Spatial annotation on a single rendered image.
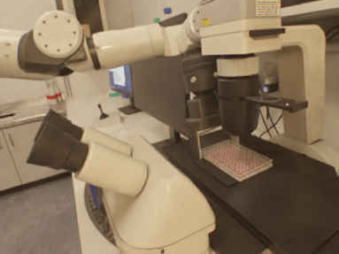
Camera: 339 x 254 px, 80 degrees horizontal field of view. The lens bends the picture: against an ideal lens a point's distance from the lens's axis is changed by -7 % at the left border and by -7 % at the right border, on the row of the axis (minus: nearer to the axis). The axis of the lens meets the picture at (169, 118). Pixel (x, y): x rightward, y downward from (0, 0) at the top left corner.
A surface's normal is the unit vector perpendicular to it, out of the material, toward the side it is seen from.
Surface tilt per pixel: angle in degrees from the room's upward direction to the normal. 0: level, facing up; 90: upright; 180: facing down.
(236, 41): 90
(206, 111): 78
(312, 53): 90
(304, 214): 0
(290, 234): 0
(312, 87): 90
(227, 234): 0
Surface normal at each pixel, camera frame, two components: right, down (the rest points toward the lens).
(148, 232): -0.22, -0.07
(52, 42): 0.22, 0.09
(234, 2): -0.89, 0.23
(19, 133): 0.44, 0.22
